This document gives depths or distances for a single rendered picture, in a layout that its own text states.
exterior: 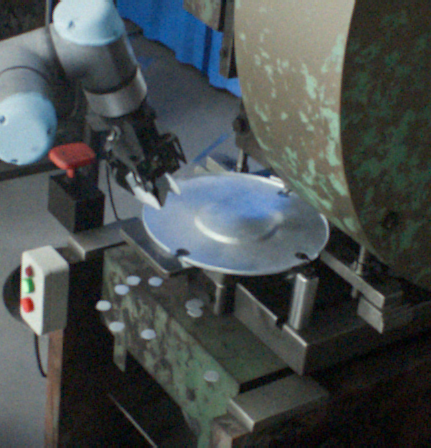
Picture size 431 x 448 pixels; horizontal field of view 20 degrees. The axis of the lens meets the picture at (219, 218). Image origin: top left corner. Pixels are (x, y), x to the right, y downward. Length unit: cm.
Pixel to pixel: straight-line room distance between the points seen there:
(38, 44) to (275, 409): 63
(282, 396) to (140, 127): 48
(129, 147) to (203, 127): 228
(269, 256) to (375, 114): 63
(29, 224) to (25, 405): 73
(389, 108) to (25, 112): 40
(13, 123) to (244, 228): 61
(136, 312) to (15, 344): 91
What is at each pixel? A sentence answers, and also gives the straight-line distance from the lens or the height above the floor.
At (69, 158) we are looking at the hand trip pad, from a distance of 209.
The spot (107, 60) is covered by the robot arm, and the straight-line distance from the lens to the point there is 151.
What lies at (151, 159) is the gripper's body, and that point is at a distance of 162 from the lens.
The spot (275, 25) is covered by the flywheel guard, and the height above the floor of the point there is 130.
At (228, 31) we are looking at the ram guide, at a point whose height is 106.
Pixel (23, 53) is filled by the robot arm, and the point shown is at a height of 116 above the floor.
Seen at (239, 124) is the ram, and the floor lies 94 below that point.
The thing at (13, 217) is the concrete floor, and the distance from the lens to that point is 336.
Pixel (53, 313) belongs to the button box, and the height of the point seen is 54.
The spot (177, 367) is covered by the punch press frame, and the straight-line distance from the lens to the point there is 196.
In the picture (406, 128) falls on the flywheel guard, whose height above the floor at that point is 121.
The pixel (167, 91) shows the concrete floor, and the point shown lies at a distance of 409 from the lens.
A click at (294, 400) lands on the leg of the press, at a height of 64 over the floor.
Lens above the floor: 178
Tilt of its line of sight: 31 degrees down
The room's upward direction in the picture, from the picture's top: 7 degrees clockwise
